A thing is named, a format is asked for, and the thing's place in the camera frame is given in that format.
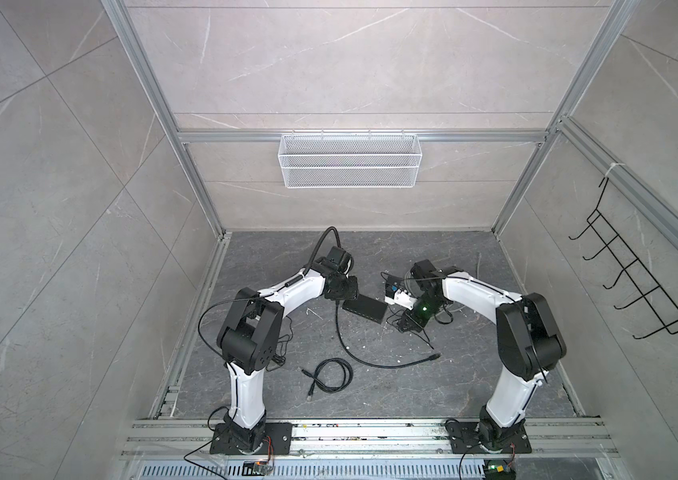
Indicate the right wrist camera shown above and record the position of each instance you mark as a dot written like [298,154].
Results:
[400,297]

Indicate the black wire hook rack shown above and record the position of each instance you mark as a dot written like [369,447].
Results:
[632,270]

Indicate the white wire mesh basket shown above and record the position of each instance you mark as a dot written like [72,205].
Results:
[332,161]

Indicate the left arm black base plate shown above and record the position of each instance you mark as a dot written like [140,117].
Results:
[231,439]

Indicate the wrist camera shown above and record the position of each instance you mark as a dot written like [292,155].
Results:
[339,259]
[400,297]

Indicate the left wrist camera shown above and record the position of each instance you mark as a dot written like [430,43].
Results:
[339,259]

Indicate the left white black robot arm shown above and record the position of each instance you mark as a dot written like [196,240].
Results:
[249,335]

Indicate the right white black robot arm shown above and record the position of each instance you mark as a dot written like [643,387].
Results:
[529,341]

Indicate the black power adapter with cable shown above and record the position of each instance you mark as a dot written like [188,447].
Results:
[422,286]

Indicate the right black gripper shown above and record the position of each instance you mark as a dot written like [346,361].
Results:
[414,323]

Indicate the ribbed black network switch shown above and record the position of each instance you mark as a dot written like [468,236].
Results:
[366,307]

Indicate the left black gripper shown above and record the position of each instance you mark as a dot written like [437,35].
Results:
[352,293]

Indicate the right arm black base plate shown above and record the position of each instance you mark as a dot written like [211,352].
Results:
[483,437]

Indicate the aluminium mounting rail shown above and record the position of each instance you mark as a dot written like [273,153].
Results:
[364,438]

